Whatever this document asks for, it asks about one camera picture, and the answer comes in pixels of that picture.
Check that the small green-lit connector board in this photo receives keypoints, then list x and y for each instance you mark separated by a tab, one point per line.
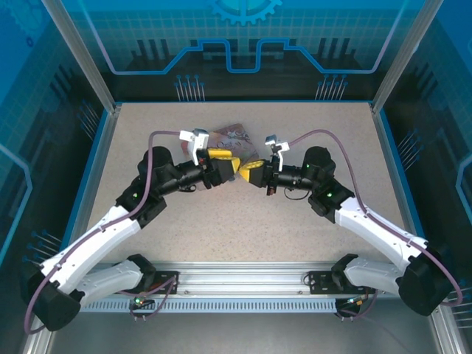
139	300
350	302

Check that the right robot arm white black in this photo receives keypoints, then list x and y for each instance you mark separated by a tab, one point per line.
376	228

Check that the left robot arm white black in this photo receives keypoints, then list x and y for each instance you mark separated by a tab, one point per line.
92	243

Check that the aluminium table side rail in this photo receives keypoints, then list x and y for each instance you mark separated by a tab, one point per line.
99	166
391	166

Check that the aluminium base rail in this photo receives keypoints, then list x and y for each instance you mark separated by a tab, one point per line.
239	276

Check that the aluminium frame post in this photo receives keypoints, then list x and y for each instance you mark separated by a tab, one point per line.
405	55
85	59

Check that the aluminium frame bar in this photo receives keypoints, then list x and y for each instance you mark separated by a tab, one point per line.
444	335
35	343

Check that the blue table edge strip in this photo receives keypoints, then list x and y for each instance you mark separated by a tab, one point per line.
400	166
89	166

